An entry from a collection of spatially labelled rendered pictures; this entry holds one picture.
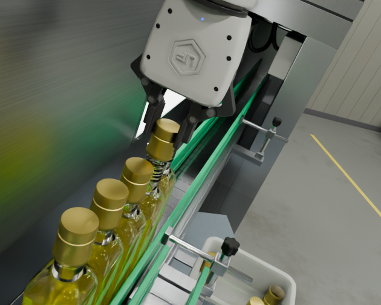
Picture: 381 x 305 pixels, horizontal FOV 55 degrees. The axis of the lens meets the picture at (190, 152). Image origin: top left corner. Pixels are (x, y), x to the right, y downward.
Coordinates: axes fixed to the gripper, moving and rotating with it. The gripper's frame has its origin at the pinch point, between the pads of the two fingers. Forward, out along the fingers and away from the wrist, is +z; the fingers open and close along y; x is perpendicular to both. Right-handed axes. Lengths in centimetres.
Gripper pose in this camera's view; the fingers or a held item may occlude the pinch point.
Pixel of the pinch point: (169, 124)
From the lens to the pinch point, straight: 45.9
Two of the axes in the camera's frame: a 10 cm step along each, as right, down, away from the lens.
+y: 8.9, 4.5, -1.3
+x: 3.2, -3.9, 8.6
